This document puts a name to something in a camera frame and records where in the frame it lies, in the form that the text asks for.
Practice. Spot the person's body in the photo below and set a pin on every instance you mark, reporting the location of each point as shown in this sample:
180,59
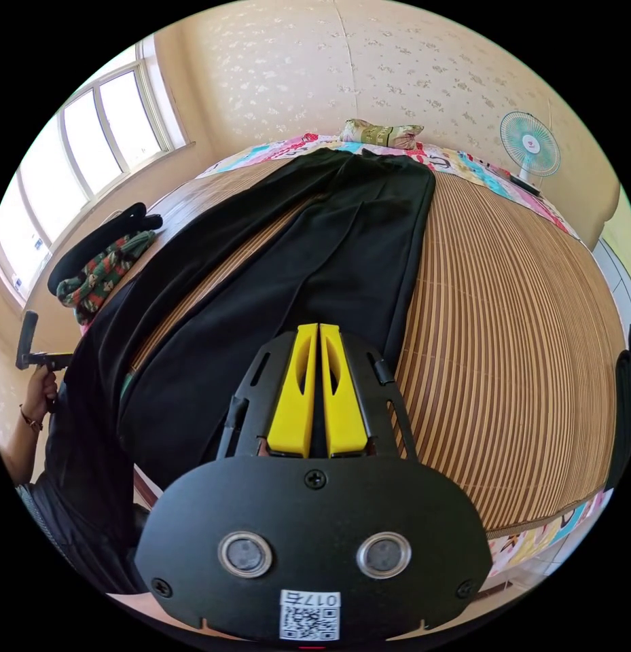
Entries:
76,535

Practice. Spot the window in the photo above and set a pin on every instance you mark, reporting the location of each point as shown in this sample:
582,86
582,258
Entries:
81,147

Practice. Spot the pile of clothes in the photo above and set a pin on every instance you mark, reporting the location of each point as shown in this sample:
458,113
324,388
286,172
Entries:
103,265

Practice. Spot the bed with woven mat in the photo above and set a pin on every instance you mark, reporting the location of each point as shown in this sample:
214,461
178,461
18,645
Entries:
498,331

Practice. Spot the white and green fan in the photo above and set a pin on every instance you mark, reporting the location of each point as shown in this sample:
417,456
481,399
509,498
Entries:
530,145

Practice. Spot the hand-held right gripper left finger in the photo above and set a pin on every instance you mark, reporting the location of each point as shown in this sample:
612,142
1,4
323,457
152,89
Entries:
294,402

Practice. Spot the person's left hand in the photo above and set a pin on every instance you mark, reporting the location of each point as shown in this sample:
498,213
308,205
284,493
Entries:
42,389

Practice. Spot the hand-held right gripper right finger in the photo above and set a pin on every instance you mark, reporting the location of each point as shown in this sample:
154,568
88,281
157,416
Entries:
344,407

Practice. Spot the black pants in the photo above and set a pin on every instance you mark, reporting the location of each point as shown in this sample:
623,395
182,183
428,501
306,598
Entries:
340,239

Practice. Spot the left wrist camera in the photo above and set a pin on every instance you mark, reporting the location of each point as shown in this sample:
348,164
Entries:
27,336

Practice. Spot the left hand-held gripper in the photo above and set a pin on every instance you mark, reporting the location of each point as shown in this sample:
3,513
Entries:
53,359

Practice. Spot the green patterned pillow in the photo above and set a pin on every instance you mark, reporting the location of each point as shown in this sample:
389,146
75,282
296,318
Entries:
381,134

